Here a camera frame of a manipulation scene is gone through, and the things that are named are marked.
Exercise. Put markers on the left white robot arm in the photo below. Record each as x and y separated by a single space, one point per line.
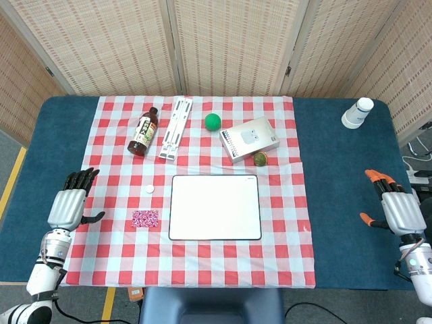
42 275

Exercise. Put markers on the pink patterned packet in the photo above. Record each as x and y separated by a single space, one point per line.
145 218

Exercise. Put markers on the white power strip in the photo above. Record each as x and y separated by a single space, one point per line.
416 175

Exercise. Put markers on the white rectangular mat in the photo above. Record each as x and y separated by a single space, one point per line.
215 207

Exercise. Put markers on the small white cap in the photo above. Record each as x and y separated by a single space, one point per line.
148 189

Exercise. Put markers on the small orange box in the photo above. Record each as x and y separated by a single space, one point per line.
135 294

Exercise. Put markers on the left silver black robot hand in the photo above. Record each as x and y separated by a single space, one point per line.
65 209

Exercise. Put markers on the small green yellow ball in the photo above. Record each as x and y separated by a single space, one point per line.
260 159

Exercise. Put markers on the dark blue table cover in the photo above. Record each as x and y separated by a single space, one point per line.
344 189

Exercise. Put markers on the brown tea bottle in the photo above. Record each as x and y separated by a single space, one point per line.
143 133

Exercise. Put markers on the right silver orange-tipped robot hand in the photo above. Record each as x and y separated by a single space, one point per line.
403 211

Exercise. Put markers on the white folding stand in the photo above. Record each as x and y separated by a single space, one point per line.
175 130

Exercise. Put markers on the silver earbuds box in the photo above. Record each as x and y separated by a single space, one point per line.
249 139

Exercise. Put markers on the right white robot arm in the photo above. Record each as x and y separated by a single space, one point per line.
422 275

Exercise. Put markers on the red white checkered tablecloth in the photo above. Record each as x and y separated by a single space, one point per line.
202 260

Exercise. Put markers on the blue chair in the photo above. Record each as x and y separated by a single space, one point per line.
212 305

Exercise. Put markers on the beige woven folding screen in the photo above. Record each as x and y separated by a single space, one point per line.
229 44

